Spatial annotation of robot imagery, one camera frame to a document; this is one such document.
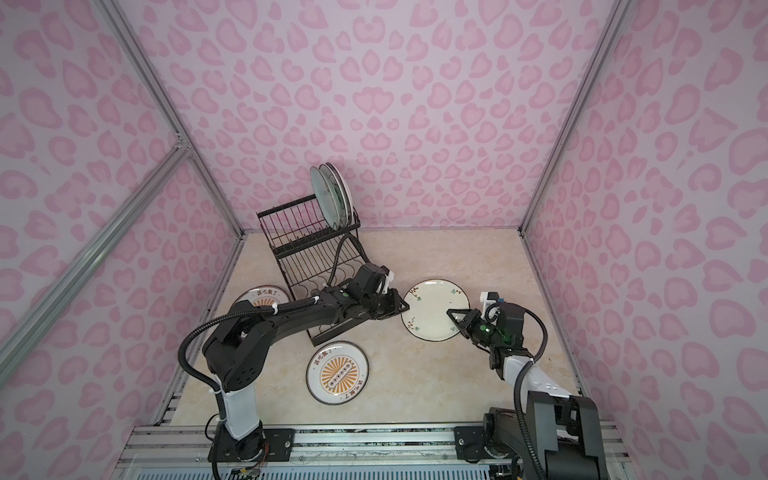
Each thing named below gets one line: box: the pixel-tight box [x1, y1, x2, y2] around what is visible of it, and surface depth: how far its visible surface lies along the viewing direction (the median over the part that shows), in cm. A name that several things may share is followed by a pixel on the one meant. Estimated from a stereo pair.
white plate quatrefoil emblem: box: [319, 164, 347, 230], surface depth 84 cm
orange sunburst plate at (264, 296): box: [232, 285, 291, 307], surface depth 103 cm
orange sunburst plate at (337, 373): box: [306, 340, 370, 406], surface depth 86 cm
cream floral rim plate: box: [401, 279, 471, 342], surface depth 88 cm
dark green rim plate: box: [326, 162, 355, 229], surface depth 84 cm
